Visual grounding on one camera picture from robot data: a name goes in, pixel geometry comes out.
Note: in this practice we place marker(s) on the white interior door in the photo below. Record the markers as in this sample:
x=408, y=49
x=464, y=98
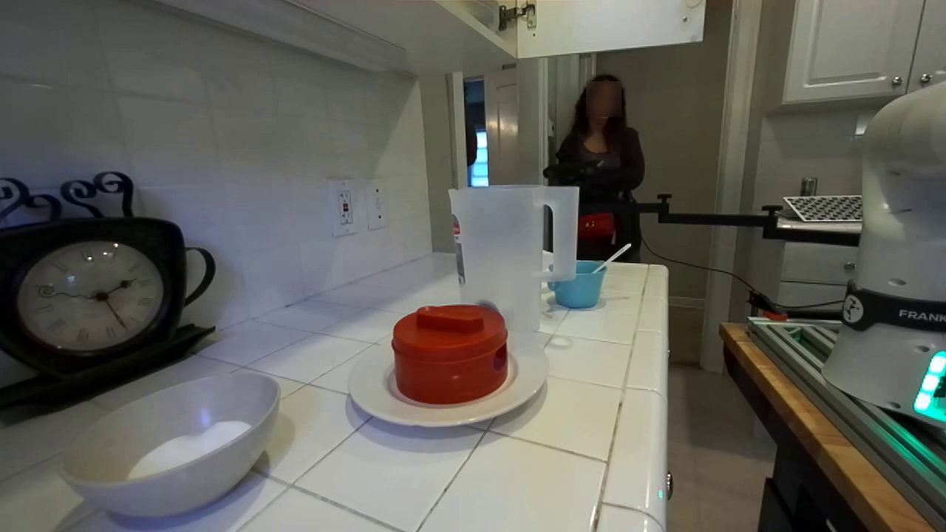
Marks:
x=511, y=127

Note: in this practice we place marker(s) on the red lidded container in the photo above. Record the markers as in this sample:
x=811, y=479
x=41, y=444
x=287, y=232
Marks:
x=446, y=356

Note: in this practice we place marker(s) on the grey grid rack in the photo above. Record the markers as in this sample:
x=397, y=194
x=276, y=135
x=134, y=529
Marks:
x=823, y=207

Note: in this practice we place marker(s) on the white drawer cabinet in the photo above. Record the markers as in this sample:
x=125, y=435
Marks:
x=802, y=277

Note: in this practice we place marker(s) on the translucent plastic pitcher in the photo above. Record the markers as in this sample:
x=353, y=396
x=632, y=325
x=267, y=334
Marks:
x=497, y=247

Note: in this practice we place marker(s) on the dark haired person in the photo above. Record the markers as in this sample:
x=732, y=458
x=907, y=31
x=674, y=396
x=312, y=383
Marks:
x=601, y=164

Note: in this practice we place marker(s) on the white wall cabinets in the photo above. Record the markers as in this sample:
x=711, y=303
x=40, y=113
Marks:
x=845, y=49

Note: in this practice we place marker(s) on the white ceramic bowl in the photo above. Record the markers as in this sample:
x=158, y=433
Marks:
x=165, y=444

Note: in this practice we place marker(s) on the dark glass bottle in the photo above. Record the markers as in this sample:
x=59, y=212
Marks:
x=90, y=296

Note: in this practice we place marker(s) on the red object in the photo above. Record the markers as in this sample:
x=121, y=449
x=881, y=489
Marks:
x=598, y=226

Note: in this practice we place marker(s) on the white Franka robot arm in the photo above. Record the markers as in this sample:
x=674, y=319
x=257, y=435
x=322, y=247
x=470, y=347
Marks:
x=897, y=247

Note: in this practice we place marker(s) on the black camera boom stand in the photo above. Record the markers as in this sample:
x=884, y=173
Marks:
x=718, y=217

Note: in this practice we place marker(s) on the white cupboard door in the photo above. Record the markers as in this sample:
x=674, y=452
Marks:
x=609, y=24

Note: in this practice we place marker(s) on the wooden table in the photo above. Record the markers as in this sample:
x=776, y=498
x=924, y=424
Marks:
x=816, y=433

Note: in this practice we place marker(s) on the white plastic spoon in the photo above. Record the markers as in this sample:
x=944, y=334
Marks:
x=612, y=259

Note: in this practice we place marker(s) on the teal measuring cup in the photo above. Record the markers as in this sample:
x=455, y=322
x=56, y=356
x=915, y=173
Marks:
x=579, y=287

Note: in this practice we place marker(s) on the grey metal base plate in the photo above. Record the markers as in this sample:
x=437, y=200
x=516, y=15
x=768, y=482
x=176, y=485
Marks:
x=868, y=433

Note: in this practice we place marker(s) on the white round plate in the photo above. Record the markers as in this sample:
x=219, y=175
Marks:
x=446, y=408

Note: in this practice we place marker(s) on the metal cupboard hinge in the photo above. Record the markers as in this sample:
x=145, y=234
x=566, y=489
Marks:
x=519, y=15

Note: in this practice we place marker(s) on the white upper cupboard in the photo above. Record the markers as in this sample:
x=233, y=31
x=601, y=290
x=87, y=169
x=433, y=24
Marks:
x=393, y=31

